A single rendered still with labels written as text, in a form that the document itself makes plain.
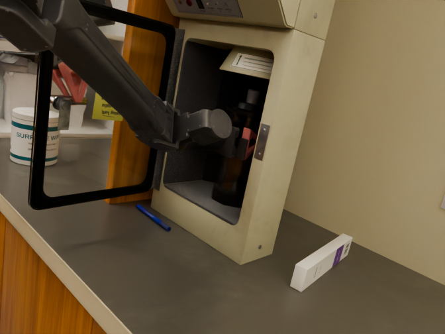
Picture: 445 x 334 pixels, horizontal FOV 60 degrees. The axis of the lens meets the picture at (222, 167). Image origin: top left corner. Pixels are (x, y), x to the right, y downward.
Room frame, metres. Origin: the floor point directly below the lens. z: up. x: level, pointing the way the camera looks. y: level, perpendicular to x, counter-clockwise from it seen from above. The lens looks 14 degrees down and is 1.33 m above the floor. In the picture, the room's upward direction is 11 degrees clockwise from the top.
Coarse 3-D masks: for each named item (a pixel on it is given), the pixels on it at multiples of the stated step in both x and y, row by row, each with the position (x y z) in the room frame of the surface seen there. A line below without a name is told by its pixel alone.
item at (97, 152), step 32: (128, 32) 0.82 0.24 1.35; (64, 64) 0.71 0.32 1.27; (128, 64) 0.83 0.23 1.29; (160, 64) 0.90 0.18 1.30; (64, 96) 0.72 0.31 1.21; (96, 96) 0.77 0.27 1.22; (96, 128) 0.78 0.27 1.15; (128, 128) 0.84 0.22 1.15; (32, 160) 0.68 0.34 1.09; (64, 160) 0.73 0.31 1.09; (96, 160) 0.79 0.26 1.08; (128, 160) 0.85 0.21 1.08; (64, 192) 0.73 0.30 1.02
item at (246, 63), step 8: (232, 48) 0.89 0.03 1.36; (240, 48) 0.85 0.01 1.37; (248, 48) 0.84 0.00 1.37; (232, 56) 0.86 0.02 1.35; (240, 56) 0.84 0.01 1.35; (248, 56) 0.83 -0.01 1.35; (256, 56) 0.83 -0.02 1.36; (264, 56) 0.83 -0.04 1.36; (272, 56) 0.83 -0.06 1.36; (224, 64) 0.86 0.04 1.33; (232, 64) 0.84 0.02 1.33; (240, 64) 0.83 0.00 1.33; (248, 64) 0.82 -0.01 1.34; (256, 64) 0.82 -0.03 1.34; (264, 64) 0.82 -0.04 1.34; (272, 64) 0.82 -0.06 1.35; (240, 72) 0.82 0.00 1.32; (248, 72) 0.81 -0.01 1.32; (256, 72) 0.81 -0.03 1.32; (264, 72) 0.81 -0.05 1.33
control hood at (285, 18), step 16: (240, 0) 0.75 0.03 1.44; (256, 0) 0.72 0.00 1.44; (272, 0) 0.70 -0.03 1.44; (288, 0) 0.70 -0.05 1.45; (176, 16) 0.92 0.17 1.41; (192, 16) 0.88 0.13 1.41; (208, 16) 0.84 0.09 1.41; (256, 16) 0.74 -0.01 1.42; (272, 16) 0.72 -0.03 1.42; (288, 16) 0.71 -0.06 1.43
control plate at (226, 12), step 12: (180, 0) 0.86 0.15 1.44; (192, 0) 0.84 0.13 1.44; (204, 0) 0.81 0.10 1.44; (216, 0) 0.79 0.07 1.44; (228, 0) 0.77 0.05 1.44; (180, 12) 0.89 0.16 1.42; (192, 12) 0.86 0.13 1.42; (204, 12) 0.84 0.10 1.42; (216, 12) 0.81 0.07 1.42; (228, 12) 0.79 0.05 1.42; (240, 12) 0.76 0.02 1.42
